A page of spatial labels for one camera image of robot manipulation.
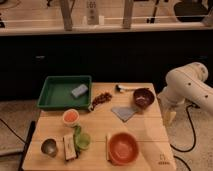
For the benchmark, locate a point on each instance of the bunch of dried red berries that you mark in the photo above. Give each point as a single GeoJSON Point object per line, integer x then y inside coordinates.
{"type": "Point", "coordinates": [100, 99]}

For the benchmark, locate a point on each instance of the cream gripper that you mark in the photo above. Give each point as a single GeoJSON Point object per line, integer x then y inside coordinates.
{"type": "Point", "coordinates": [169, 115]}

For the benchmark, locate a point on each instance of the metal cup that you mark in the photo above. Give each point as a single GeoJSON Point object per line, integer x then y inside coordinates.
{"type": "Point", "coordinates": [49, 147]}

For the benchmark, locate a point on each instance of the dark maroon bowl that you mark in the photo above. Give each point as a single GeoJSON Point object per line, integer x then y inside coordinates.
{"type": "Point", "coordinates": [143, 97]}

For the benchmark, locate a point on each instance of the white cup with orange filling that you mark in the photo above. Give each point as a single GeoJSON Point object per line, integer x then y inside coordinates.
{"type": "Point", "coordinates": [70, 117]}

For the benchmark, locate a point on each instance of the grey sponge block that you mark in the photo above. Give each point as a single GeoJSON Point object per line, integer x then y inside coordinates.
{"type": "Point", "coordinates": [80, 90]}

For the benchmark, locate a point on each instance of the brown rectangular box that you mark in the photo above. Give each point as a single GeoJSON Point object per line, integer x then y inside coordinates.
{"type": "Point", "coordinates": [69, 148]}

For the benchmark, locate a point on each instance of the green cup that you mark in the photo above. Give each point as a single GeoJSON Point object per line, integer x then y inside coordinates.
{"type": "Point", "coordinates": [83, 141]}

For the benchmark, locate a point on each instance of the green spoon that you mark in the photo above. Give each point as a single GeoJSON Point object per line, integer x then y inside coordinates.
{"type": "Point", "coordinates": [77, 130]}

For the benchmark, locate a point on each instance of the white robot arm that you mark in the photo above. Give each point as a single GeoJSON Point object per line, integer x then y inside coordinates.
{"type": "Point", "coordinates": [186, 82]}

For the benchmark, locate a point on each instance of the green plastic tray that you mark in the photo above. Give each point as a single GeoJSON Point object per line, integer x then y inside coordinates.
{"type": "Point", "coordinates": [56, 93]}

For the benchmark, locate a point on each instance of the grey towel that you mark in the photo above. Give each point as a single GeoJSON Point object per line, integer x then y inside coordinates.
{"type": "Point", "coordinates": [123, 113]}

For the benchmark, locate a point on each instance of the red bowl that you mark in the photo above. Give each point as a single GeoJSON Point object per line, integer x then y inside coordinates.
{"type": "Point", "coordinates": [122, 149]}

